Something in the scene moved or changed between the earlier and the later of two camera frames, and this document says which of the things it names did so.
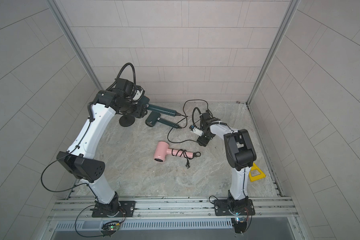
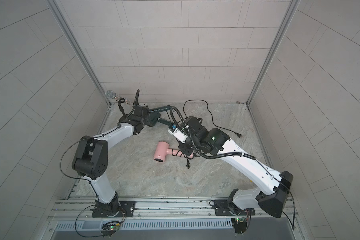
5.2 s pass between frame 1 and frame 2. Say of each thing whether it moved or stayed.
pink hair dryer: stayed
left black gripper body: moved
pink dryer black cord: stayed
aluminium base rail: stayed
